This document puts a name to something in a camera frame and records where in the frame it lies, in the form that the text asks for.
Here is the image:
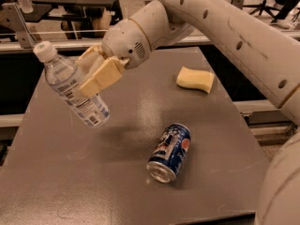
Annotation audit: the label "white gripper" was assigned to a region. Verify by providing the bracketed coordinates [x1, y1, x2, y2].
[75, 19, 151, 98]

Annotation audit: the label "clear plastic water bottle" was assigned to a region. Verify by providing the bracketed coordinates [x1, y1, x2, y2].
[34, 41, 110, 128]

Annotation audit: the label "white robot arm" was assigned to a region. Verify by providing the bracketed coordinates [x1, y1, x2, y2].
[77, 0, 300, 225]

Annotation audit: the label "seated person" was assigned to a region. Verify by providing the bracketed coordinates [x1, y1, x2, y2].
[59, 0, 131, 39]

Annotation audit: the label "black office desk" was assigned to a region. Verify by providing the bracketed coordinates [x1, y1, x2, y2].
[23, 0, 118, 23]

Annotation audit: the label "yellow sponge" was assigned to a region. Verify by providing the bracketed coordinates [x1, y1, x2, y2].
[176, 67, 215, 94]

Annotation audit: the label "blue Pepsi soda can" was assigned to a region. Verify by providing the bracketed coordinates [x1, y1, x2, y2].
[146, 123, 190, 183]

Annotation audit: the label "grey metal rail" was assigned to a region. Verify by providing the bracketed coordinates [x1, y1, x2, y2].
[0, 30, 300, 54]

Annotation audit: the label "left grey metal bracket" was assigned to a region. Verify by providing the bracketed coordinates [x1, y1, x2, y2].
[2, 3, 36, 49]

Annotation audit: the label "grey metal bracket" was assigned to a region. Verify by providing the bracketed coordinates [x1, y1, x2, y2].
[231, 0, 245, 9]
[2, 3, 36, 49]

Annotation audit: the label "right grey metal bracket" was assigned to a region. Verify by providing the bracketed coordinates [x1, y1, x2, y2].
[231, 0, 245, 9]

